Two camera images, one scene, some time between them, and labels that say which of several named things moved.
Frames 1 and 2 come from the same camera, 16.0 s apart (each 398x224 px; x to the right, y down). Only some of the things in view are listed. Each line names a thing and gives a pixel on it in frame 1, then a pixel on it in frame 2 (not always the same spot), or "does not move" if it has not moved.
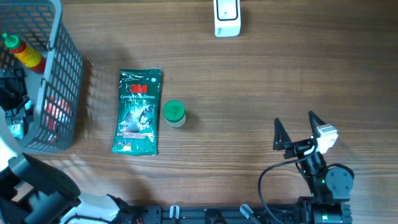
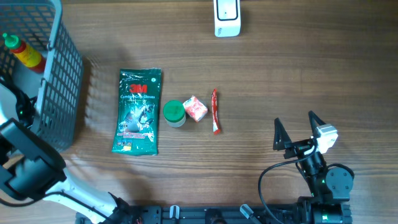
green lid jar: (175, 113) does not move
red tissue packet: (58, 114) → (195, 109)
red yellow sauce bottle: (29, 56) does not move
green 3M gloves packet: (137, 126) does not move
